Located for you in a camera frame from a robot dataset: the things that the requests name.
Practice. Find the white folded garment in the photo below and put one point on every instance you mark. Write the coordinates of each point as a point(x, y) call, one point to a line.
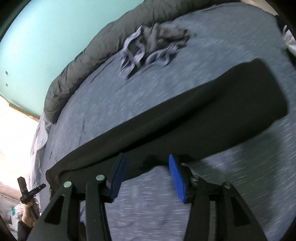
point(289, 40)

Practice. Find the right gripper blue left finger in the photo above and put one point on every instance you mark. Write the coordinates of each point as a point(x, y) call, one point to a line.
point(116, 176)

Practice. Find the blue grey bed sheet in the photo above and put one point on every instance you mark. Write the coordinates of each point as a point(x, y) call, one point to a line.
point(246, 192)

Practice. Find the person's left hand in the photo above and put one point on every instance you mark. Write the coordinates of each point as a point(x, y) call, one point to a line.
point(28, 217)

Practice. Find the crumpled grey blue garment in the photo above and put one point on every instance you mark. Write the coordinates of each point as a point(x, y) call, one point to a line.
point(152, 45)

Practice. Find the black garment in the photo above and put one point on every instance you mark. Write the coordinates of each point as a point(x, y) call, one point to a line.
point(201, 122)

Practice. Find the dark grey rolled duvet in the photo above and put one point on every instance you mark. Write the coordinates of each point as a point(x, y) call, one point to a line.
point(108, 41)

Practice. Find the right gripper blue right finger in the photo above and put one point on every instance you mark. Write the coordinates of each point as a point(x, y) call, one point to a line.
point(182, 179)

